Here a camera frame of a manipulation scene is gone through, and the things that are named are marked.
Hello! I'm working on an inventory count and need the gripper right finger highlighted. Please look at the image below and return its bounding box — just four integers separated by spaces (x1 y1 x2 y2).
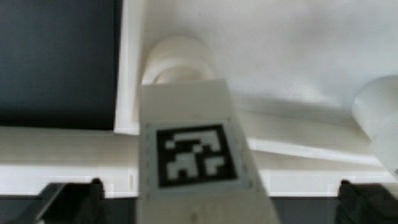
334 180 398 224

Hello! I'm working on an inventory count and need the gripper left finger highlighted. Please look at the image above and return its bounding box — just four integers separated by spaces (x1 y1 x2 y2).
25 178 107 224

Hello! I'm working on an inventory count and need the white table leg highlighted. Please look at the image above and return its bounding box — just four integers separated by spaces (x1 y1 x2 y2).
352 76 398 179
137 80 279 224

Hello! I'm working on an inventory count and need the white square table top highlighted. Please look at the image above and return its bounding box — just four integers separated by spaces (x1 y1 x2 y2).
116 0 398 165

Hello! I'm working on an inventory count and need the white U-shaped obstacle fence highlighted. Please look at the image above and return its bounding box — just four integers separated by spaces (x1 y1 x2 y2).
0 127 395 198

